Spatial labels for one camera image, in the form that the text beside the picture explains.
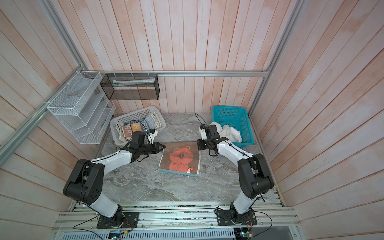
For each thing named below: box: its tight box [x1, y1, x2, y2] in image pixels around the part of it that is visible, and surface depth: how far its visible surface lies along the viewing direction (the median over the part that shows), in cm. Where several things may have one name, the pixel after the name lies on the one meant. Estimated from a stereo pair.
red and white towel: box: [158, 141, 201, 177], surface depth 95 cm
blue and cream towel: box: [115, 122, 128, 143], surface depth 102 cm
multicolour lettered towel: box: [122, 114, 159, 138], surface depth 109 cm
